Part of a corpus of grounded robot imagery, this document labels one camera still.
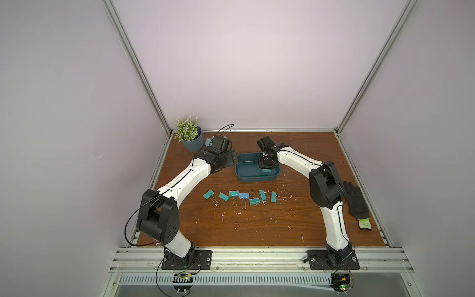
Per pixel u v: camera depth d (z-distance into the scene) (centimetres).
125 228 42
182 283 72
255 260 74
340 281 69
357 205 88
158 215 45
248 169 101
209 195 90
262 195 90
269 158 71
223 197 90
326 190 55
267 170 100
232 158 100
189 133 99
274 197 89
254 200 89
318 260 72
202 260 73
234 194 92
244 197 90
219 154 66
